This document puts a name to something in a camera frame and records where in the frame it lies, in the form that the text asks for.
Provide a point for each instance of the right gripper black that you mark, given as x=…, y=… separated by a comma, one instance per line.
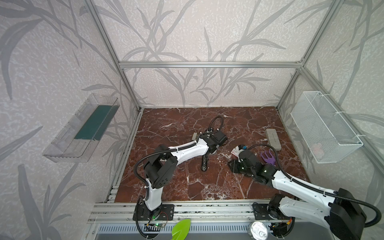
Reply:
x=237, y=166

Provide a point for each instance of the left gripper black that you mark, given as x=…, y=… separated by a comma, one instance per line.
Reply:
x=204, y=159

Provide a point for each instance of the black stapler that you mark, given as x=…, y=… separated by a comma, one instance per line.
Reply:
x=204, y=165

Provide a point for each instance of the red white staples box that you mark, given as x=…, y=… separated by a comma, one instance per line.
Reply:
x=235, y=152

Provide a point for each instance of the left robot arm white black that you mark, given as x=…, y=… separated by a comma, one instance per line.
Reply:
x=157, y=169

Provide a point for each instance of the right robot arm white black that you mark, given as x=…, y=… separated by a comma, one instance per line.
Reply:
x=345, y=216

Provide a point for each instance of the purple pink hand rake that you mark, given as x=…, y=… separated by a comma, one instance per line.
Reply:
x=268, y=157

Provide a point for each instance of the round silver can lid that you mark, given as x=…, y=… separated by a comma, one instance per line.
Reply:
x=257, y=231

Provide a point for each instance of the pink item in basket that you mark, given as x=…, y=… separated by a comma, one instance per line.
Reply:
x=317, y=150

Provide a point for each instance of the green leaf sticker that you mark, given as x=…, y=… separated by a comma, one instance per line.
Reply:
x=181, y=230

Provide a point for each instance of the small green circuit board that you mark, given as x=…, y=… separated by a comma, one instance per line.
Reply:
x=156, y=225

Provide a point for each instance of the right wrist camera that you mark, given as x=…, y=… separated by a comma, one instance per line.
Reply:
x=241, y=147

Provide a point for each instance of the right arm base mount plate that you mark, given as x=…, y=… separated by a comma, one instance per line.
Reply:
x=260, y=212

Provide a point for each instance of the white wire mesh basket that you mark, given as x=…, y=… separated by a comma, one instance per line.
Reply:
x=320, y=122

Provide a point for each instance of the clear plastic wall tray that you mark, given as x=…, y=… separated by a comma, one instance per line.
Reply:
x=80, y=137

